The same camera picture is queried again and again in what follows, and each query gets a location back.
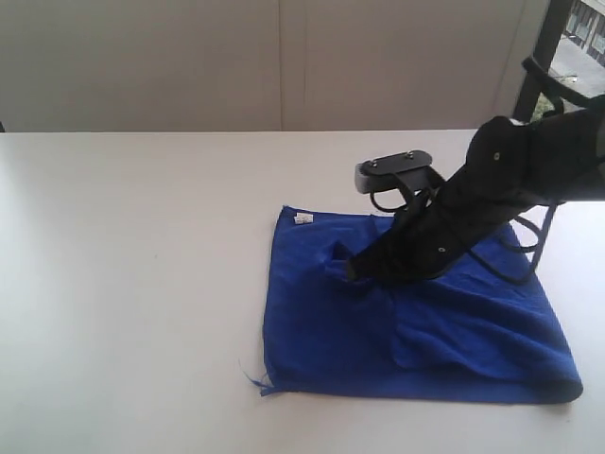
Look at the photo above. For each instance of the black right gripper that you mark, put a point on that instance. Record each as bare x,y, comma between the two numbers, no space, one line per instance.
440,222

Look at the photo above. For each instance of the blue microfiber towel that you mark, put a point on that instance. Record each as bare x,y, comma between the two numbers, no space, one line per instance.
466,336

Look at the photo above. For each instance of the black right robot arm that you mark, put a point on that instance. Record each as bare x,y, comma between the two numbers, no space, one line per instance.
560,158

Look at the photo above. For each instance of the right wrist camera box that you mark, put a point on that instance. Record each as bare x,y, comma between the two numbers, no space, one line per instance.
392,172

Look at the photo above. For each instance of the dark window frame post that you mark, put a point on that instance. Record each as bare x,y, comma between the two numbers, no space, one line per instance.
543,53

